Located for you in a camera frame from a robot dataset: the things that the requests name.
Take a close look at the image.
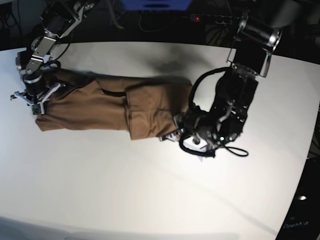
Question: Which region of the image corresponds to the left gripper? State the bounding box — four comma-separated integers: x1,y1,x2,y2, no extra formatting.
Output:
158,113,216,162

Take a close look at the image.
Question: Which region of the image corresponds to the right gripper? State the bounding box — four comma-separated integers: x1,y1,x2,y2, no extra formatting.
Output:
10,74,66,115

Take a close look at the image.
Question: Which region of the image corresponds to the brown T-shirt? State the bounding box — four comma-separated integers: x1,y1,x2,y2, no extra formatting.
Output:
35,69,192,140

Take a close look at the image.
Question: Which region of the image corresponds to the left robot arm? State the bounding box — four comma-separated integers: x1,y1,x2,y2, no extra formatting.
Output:
160,0,312,158

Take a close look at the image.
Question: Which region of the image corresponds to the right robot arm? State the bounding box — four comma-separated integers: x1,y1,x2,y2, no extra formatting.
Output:
10,0,98,115

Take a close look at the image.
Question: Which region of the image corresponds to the black power strip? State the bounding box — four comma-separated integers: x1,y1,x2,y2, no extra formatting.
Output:
189,14,236,25

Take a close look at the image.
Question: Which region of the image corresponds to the blue box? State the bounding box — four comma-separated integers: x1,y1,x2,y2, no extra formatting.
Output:
121,0,192,11

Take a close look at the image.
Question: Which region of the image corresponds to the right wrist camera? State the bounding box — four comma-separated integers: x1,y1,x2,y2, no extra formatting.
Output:
31,104,43,116

